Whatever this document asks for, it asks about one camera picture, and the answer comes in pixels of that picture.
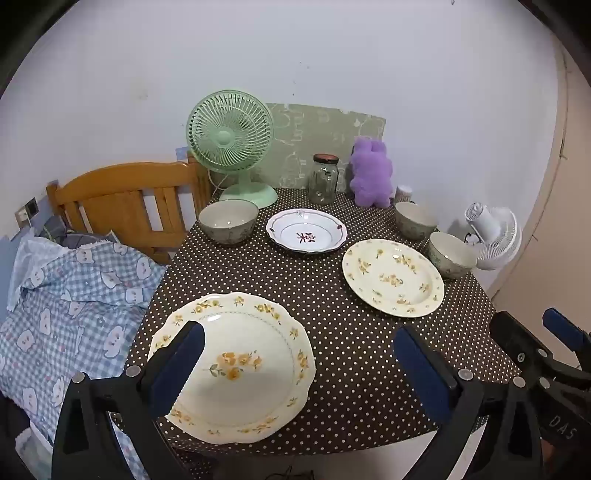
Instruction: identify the white fan cord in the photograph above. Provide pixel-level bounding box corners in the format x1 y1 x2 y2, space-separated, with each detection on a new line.
209 168 227 200

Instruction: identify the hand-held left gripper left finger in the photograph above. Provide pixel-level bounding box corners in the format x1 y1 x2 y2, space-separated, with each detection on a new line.
52 320 206 480

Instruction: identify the grey cloth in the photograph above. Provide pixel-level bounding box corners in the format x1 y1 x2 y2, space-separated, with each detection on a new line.
39 215 109 250

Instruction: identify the glass jar with dark lid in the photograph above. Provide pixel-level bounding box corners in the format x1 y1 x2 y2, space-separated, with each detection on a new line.
308 154 340 206

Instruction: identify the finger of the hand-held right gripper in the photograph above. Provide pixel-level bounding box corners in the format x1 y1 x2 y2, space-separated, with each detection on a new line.
542 308 591 370
489 311 561 393

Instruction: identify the purple plush toy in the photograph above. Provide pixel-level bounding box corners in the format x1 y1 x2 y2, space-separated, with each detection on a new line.
348 136 394 208

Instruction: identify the white floor fan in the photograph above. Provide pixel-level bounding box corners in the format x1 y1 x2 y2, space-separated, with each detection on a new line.
464 202 523 271

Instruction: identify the green floral ceramic bowl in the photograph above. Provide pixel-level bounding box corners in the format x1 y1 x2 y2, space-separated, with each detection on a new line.
394 202 438 241
198 199 260 245
428 231 478 280

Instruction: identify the brown polka dot tablecloth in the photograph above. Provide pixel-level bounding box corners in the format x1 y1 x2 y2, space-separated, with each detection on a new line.
124 187 522 457

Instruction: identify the green desk fan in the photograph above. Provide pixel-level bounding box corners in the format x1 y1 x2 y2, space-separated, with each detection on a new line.
185 90 279 209

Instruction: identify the round yellow floral plate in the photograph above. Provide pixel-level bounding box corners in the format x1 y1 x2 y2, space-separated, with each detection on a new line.
342 239 445 318

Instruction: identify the wooden headboard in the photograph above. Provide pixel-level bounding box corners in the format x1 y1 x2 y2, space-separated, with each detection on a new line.
46 157 213 266

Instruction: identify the wall socket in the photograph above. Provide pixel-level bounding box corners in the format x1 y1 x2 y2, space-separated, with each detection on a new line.
15 197 40 228

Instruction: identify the blue checked printed blanket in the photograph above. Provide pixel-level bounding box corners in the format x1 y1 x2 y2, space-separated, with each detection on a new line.
0 231 169 480

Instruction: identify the white plate with red rim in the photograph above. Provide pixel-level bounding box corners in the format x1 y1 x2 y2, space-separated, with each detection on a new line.
265 209 348 254

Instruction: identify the beige door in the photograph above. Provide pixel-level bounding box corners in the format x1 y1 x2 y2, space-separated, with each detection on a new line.
487 44 591 333

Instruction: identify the scalloped yellow floral plate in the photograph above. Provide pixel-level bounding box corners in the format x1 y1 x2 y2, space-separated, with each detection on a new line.
148 292 317 446

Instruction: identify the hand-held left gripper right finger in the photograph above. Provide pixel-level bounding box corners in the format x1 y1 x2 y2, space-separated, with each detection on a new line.
393 325 544 480

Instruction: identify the green patterned board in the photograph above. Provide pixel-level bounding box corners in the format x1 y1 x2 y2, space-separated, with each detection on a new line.
252 103 387 192

